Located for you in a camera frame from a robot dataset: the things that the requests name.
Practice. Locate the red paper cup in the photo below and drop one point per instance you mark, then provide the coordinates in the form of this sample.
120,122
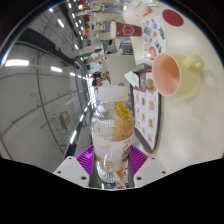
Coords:
128,30

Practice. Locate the clear bottle with white cap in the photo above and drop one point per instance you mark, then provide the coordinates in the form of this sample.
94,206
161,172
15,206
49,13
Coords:
111,133

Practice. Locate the flat round red coaster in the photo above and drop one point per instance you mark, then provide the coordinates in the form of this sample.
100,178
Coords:
172,17

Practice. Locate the crumpled white napkin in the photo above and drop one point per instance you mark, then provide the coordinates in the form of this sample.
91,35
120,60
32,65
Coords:
132,79

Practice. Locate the ceiling air conditioner unit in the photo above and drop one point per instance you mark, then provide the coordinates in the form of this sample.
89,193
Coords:
66,120

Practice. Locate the beige dining chairs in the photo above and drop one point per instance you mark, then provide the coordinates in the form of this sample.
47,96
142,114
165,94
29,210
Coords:
115,68

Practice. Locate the dark brown food tray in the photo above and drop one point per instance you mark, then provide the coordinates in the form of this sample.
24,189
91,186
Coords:
142,80

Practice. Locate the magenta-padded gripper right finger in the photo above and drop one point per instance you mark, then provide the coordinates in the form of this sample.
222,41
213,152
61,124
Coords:
150,170

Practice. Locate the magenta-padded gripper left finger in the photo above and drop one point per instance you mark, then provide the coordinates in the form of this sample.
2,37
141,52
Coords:
71,170

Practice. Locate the printed paper tray liner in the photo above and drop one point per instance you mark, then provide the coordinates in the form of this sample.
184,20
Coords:
146,116

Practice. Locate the pale yellow mug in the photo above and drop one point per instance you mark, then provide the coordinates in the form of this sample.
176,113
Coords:
186,80

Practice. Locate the ceiling strip lights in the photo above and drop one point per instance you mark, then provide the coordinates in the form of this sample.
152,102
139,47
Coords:
16,62

